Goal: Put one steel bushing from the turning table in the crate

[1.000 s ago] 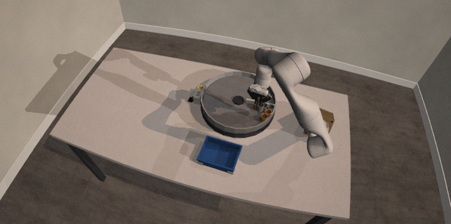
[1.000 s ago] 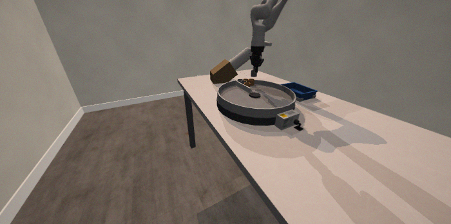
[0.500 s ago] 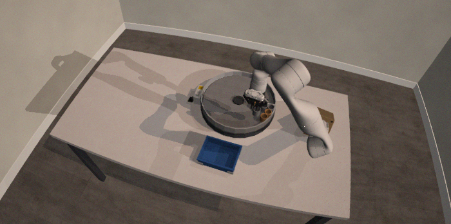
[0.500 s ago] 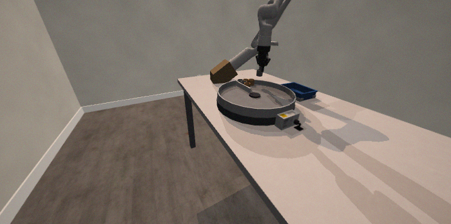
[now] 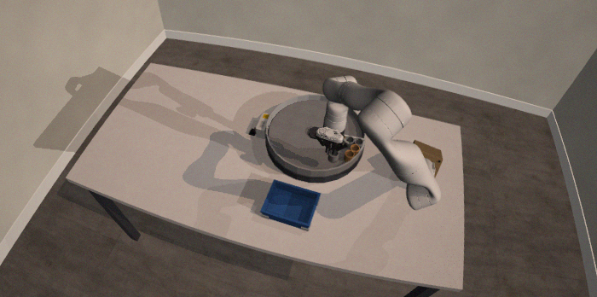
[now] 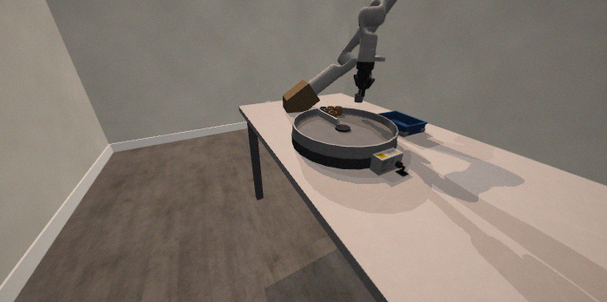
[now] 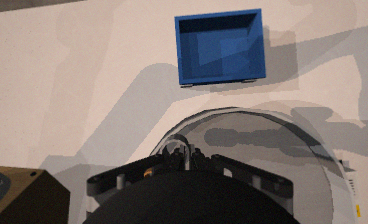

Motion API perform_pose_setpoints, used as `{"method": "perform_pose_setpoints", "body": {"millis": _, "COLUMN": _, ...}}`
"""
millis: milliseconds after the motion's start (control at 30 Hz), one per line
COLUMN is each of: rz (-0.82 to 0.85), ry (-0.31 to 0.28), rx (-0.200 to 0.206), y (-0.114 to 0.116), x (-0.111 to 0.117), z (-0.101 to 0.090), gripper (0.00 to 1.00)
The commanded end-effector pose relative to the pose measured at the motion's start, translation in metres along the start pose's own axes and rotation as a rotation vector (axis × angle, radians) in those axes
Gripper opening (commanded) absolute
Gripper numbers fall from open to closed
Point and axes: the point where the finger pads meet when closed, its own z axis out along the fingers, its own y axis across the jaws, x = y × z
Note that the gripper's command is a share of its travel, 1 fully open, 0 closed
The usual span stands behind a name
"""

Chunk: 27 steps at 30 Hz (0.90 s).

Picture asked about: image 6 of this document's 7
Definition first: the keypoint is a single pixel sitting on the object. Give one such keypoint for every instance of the grey round turning table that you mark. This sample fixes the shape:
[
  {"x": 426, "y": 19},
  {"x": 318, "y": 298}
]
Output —
[{"x": 357, "y": 139}]

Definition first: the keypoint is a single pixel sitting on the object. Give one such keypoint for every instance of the blue square tray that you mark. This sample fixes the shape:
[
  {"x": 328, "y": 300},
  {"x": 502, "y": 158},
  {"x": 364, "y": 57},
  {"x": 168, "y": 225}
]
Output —
[{"x": 411, "y": 125}]

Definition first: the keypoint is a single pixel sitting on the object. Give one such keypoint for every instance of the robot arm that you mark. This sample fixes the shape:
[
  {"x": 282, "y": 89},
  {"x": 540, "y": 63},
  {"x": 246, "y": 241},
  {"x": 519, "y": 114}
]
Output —
[{"x": 368, "y": 16}]

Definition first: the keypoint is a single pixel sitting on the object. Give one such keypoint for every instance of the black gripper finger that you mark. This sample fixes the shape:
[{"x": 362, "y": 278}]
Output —
[
  {"x": 357, "y": 81},
  {"x": 366, "y": 86}
]

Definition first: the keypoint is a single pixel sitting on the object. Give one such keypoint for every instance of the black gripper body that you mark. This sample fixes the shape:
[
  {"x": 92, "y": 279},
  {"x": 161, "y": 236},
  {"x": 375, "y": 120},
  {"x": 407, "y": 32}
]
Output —
[{"x": 365, "y": 68}]

